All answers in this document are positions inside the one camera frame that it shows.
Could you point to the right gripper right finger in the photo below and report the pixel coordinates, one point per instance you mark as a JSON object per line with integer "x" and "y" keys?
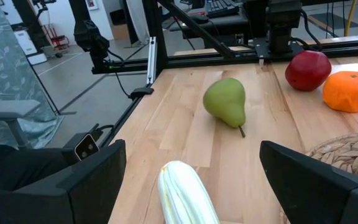
{"x": 322, "y": 199}

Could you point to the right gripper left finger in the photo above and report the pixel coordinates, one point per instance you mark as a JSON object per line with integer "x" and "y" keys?
{"x": 73, "y": 199}

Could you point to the orange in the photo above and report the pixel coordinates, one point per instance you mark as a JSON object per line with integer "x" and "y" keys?
{"x": 348, "y": 91}

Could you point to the celery stalk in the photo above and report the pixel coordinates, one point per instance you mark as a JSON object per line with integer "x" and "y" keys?
{"x": 185, "y": 196}

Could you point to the dark red apple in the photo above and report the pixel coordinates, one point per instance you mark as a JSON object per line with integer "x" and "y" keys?
{"x": 308, "y": 70}

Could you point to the green pear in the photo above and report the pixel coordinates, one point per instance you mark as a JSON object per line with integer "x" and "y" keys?
{"x": 225, "y": 102}

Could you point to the other station black robot arm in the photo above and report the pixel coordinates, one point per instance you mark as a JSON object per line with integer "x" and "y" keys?
{"x": 90, "y": 40}

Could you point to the round woven placemat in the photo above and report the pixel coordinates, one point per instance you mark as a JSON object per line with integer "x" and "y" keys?
{"x": 340, "y": 152}

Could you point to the leaf patterned grey curtain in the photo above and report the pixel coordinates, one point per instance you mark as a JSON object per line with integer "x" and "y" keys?
{"x": 11, "y": 77}

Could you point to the silver aluminium strip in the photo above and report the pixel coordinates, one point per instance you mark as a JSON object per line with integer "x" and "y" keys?
{"x": 151, "y": 59}

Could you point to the red metal stool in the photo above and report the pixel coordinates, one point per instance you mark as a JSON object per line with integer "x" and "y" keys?
{"x": 56, "y": 39}

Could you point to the white cabinet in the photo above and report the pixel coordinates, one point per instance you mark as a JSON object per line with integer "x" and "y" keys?
{"x": 25, "y": 42}

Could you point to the black hazard striped floor mat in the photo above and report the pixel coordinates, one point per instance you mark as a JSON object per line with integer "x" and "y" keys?
{"x": 337, "y": 21}

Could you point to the white board panel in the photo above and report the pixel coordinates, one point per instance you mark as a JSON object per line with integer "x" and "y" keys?
{"x": 138, "y": 18}

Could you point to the dark grey desk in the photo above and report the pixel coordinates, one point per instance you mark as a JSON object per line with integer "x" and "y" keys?
{"x": 216, "y": 25}

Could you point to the black keyboard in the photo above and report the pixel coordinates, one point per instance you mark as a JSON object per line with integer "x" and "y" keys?
{"x": 221, "y": 7}

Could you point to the black computer mouse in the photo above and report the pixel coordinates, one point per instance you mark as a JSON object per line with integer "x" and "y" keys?
{"x": 199, "y": 18}

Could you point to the small table edge camera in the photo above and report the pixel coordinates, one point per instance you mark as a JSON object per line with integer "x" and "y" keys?
{"x": 86, "y": 147}

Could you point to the black aluminium table frame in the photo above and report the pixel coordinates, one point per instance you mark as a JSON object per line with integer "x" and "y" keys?
{"x": 160, "y": 31}

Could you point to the framed wall picture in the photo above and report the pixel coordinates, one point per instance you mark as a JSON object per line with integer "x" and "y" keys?
{"x": 91, "y": 3}

